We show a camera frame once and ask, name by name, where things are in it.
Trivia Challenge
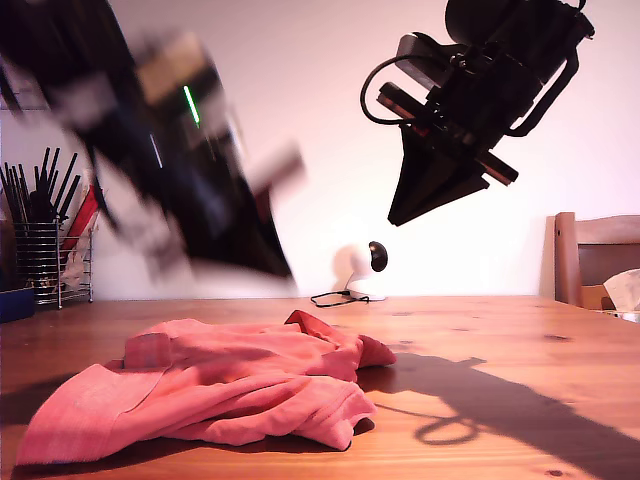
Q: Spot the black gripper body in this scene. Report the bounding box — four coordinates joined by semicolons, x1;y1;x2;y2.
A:
378;49;520;187

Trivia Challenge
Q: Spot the red underwear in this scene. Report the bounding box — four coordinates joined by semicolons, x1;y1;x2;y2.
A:
14;309;399;466

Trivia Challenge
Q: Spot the wooden chair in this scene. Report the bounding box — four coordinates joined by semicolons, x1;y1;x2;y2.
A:
553;212;640;310

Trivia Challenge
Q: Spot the red chopstick packet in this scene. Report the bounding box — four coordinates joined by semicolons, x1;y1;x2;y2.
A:
62;185;104;251

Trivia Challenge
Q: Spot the white plastic packet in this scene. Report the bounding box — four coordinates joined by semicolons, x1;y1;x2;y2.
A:
59;234;94;291

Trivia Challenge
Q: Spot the black chopstick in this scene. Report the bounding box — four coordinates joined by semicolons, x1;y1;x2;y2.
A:
45;146;62;199
50;152;80;221
57;174;82;224
18;163;34;224
0;166;17;225
3;162;27;225
36;147;52;196

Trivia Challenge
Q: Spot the brown cardboard box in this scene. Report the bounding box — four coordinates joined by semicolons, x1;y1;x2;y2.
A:
580;284;619;311

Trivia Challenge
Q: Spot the white tissue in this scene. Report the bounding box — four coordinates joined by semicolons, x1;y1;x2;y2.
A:
603;268;640;314

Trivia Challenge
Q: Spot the patterned tissue box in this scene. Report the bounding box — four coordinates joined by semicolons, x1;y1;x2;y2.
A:
597;308;640;324

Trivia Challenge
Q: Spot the dark blue box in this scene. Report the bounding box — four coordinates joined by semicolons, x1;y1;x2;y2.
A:
0;288;37;324

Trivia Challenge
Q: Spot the brown container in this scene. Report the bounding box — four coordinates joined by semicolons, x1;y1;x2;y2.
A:
0;222;15;292

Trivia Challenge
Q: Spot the thick black looped cable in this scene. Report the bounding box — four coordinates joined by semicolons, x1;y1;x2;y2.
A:
507;29;581;139

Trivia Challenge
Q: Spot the white round security camera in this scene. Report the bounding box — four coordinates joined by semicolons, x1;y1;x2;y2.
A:
333;240;392;303

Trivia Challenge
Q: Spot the metal wire utensil holder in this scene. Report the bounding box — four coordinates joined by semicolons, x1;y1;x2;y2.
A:
12;222;95;310

